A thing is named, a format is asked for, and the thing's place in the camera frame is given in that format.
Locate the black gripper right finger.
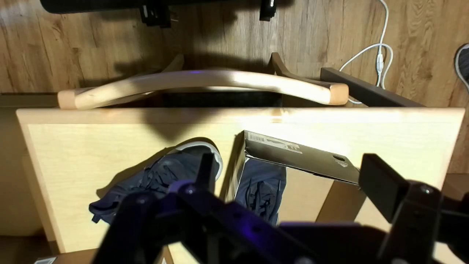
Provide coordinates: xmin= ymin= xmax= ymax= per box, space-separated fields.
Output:
xmin=357 ymin=152 xmax=469 ymax=264

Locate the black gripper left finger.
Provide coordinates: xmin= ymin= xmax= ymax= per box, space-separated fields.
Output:
xmin=92 ymin=150 xmax=216 ymax=264

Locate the navy sneaker with white swoosh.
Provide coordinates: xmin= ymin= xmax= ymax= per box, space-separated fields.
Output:
xmin=233 ymin=158 xmax=287 ymax=225
xmin=87 ymin=137 xmax=225 ymax=225

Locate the black shoe box tan lid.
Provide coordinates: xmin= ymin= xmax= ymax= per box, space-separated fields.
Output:
xmin=218 ymin=128 xmax=394 ymax=233

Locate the light wooden chair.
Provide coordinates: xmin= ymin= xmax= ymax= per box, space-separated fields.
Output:
xmin=57 ymin=51 xmax=350 ymax=111

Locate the dark wooden board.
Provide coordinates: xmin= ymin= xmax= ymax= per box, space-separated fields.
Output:
xmin=319 ymin=65 xmax=422 ymax=108

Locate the dark sneaker with light sole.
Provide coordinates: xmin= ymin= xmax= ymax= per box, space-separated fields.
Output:
xmin=452 ymin=42 xmax=469 ymax=95

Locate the white cable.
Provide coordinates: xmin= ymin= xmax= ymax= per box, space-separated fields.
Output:
xmin=337 ymin=0 xmax=395 ymax=90

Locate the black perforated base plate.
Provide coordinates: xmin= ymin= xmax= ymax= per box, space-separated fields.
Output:
xmin=39 ymin=0 xmax=294 ymax=14

